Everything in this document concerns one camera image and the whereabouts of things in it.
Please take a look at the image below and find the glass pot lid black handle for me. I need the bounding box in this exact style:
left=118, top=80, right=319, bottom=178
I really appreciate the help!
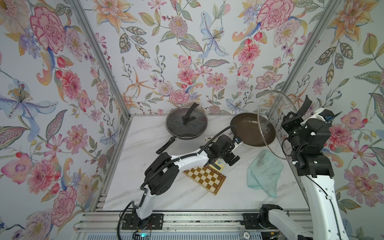
left=256, top=90, right=313, bottom=160

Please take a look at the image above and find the light green cloth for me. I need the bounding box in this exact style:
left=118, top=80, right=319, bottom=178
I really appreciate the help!
left=247, top=150, right=284, bottom=198

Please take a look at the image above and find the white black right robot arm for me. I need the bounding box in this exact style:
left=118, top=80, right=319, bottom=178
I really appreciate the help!
left=258, top=109, right=349, bottom=240

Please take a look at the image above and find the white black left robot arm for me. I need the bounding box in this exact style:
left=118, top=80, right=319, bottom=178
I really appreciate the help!
left=134, top=135, right=243, bottom=220

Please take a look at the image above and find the yellow blue calculator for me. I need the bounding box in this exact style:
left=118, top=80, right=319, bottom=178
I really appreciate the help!
left=210, top=159, right=226, bottom=173

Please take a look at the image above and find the wooden chessboard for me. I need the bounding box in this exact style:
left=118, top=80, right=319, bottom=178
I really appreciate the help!
left=183, top=166, right=226, bottom=196

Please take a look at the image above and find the brown frying pan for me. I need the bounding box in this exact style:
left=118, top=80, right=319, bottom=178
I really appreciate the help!
left=230, top=113, right=276, bottom=147

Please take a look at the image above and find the black frying pan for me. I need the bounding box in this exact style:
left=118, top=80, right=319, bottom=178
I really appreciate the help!
left=155, top=106, right=209, bottom=155

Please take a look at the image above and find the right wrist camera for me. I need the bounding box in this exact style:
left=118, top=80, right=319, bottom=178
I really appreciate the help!
left=309, top=108, right=342, bottom=123

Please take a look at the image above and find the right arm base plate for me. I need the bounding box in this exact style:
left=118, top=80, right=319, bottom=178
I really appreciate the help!
left=241, top=213, right=273, bottom=230

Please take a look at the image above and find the black corrugated cable hose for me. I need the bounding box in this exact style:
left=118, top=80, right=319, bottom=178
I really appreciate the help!
left=116, top=125, right=238, bottom=240

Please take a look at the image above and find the aluminium corner frame right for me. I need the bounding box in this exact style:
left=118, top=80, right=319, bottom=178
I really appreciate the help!
left=257, top=1, right=342, bottom=123

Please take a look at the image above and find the aluminium corner frame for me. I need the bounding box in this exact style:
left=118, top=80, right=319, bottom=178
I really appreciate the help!
left=69, top=0, right=131, bottom=119
left=257, top=1, right=342, bottom=123

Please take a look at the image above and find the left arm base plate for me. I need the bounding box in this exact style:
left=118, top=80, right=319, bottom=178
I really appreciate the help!
left=121, top=213, right=164, bottom=230

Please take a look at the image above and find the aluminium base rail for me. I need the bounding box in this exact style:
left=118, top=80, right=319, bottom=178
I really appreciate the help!
left=73, top=211, right=246, bottom=240

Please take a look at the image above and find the aluminium corner frame left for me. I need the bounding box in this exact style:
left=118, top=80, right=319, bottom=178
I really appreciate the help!
left=69, top=0, right=131, bottom=119

